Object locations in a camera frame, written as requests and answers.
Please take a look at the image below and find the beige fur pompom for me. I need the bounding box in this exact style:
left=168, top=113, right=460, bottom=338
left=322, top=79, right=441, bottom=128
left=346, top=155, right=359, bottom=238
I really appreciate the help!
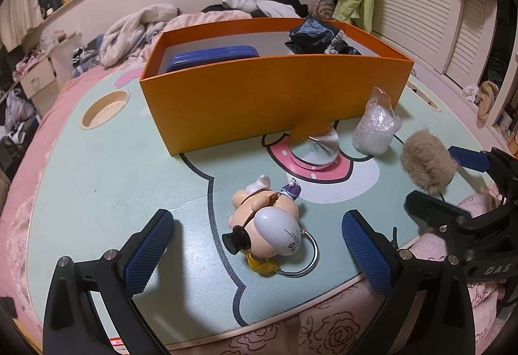
left=401, top=130, right=458, bottom=196

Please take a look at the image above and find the black lace fabric pouch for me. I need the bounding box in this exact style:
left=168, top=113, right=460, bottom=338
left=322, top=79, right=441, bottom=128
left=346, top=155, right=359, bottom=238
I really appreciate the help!
left=285, top=17, right=361, bottom=55

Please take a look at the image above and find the blue rectangular case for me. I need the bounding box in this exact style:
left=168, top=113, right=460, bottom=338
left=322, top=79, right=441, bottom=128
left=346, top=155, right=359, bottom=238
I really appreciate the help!
left=166, top=45, right=260, bottom=73

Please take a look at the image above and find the clear plastic bag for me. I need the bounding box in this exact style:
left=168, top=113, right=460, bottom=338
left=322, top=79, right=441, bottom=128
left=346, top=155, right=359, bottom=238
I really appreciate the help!
left=352, top=86, right=402, bottom=157

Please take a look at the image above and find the white louvered closet door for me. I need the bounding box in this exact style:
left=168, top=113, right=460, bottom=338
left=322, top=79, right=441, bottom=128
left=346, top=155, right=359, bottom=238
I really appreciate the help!
left=373, top=0, right=497, bottom=87

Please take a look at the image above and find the clear glass ball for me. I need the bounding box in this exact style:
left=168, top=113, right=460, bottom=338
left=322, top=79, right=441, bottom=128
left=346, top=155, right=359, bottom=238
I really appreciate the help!
left=288, top=122, right=340, bottom=169

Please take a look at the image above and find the white drawer cabinet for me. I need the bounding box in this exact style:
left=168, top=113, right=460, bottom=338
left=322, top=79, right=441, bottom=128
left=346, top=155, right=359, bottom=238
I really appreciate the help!
left=20, top=31, right=83, bottom=117

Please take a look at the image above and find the pile of clothes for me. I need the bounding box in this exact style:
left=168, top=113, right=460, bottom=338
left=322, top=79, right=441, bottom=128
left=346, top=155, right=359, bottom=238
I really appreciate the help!
left=203, top=0, right=309, bottom=18

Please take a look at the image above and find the orange cardboard box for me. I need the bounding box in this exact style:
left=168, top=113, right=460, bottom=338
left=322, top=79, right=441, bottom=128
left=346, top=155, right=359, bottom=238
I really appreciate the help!
left=140, top=18, right=413, bottom=155

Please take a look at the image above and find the cartoon figure keychain toy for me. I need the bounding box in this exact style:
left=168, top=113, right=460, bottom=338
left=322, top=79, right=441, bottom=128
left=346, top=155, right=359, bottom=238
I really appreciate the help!
left=221, top=174, right=320, bottom=279

